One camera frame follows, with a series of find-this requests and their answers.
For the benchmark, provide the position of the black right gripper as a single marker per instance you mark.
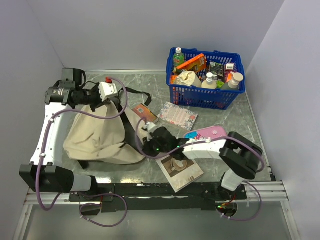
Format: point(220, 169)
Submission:
point(147, 146)

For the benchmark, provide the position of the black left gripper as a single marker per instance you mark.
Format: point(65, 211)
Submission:
point(99, 102)

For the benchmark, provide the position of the coffee cover book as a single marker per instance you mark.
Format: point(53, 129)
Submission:
point(179, 173)

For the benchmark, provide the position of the beige canvas backpack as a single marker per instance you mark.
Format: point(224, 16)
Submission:
point(110, 141)

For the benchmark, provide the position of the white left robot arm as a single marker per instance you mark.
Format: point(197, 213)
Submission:
point(45, 172)

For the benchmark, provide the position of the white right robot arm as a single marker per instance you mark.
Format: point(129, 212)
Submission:
point(243, 157)

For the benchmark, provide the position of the beige crumpled paper bag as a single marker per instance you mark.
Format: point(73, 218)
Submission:
point(188, 78)

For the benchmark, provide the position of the pink blue pencil case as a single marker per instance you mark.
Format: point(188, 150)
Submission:
point(211, 132)

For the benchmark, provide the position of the cream pump bottle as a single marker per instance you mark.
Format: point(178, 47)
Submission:
point(210, 81)

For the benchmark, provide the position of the blue plastic basket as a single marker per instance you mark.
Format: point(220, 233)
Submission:
point(204, 79)

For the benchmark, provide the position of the green tea bottle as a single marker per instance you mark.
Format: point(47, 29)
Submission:
point(178, 57)

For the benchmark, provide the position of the orange snack box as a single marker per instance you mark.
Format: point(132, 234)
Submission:
point(195, 64)

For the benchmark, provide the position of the dark snack packet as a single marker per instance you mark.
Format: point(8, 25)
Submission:
point(216, 69)

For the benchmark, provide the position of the grey pump bottle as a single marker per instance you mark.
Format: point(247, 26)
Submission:
point(233, 82)

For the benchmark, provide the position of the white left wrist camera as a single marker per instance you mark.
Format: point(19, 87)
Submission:
point(107, 90)

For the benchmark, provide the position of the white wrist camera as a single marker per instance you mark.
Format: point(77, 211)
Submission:
point(107, 90)
point(149, 127)

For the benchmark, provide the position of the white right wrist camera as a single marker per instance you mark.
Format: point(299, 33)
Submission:
point(149, 127)

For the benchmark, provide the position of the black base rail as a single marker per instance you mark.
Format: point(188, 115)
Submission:
point(114, 197)

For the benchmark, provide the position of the aluminium frame rail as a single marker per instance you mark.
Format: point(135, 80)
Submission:
point(269, 192)

